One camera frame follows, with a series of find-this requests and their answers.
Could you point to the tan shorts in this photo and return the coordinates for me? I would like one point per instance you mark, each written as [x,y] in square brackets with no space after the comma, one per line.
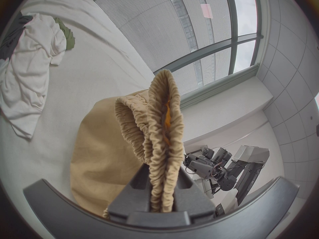
[104,146]

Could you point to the green garment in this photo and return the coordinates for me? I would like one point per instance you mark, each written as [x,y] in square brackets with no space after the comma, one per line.
[68,37]

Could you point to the black garment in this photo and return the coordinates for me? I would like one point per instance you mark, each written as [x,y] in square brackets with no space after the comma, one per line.
[13,36]

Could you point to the window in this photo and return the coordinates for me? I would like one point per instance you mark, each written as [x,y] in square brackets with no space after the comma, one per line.
[174,28]

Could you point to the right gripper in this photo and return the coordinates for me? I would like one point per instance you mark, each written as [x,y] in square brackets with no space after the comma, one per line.
[201,167]

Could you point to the bed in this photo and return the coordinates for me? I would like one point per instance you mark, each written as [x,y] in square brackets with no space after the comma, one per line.
[94,66]

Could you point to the white garment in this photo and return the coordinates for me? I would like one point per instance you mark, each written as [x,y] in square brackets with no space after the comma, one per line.
[27,83]

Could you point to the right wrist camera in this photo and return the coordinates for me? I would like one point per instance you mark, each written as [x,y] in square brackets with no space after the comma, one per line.
[207,152]

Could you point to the pale grey garment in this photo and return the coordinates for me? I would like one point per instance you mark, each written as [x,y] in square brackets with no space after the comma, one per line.
[4,63]

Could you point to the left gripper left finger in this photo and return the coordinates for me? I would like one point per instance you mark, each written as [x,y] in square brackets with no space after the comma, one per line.
[124,203]

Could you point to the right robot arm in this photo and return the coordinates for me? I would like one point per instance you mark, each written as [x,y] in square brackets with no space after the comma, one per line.
[254,155]

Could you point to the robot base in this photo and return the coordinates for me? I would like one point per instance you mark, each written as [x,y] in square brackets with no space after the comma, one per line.
[230,202]

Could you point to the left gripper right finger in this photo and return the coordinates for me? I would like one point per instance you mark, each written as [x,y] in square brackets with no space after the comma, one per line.
[196,205]

